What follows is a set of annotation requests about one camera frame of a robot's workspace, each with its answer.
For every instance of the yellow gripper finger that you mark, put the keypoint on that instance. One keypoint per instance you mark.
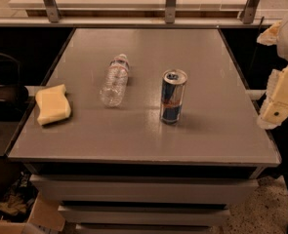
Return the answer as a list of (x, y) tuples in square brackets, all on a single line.
[(270, 35), (274, 109)]

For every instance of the Red Bull can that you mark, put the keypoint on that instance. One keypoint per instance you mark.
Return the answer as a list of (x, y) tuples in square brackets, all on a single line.
[(172, 95)]

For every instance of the clear plastic water bottle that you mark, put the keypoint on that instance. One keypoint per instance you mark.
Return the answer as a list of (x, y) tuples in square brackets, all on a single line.
[(115, 82)]

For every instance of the grey drawer cabinet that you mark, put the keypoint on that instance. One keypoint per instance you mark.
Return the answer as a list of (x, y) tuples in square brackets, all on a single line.
[(145, 197)]

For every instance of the yellow sponge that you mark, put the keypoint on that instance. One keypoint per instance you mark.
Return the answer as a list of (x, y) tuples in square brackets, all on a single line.
[(53, 105)]

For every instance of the white shelf with metal brackets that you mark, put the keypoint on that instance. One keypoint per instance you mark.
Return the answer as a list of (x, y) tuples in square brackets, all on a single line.
[(142, 13)]

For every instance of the black chair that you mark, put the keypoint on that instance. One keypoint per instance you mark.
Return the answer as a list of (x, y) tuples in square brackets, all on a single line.
[(13, 94)]

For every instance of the cardboard box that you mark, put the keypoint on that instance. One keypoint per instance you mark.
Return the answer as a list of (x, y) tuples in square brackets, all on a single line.
[(44, 218)]

